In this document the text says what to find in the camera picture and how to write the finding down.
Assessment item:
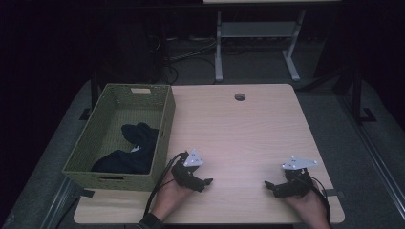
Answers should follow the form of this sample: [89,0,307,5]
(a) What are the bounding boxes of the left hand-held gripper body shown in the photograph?
[171,148,205,194]

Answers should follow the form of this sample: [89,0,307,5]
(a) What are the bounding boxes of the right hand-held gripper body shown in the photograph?
[273,155,319,199]

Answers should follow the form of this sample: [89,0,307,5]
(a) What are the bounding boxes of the black garment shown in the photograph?
[91,122,160,176]

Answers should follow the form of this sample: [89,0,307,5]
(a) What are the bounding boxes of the green woven basket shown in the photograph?
[61,83,177,192]

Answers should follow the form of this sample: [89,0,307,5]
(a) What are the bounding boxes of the person's left hand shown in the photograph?
[150,177,196,222]

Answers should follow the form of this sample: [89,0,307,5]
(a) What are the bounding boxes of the person's right hand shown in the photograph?
[283,188,332,229]

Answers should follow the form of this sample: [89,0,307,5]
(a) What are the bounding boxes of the black metal stand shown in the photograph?
[349,61,378,126]
[78,71,100,122]

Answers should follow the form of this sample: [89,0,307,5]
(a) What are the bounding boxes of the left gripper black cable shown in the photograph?
[142,152,189,218]

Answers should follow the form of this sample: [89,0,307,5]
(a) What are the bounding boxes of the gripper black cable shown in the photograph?
[142,152,189,218]
[305,174,332,224]

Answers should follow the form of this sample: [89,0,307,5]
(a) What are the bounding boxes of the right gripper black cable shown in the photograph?
[305,174,332,224]

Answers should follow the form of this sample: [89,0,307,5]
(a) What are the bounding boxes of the metal floor rail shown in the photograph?
[337,94,405,212]
[39,176,82,229]

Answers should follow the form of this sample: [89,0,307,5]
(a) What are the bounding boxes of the bundle of floor cables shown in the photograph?
[147,33,222,86]

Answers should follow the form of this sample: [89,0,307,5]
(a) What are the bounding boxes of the white metal table frame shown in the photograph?
[203,0,342,83]

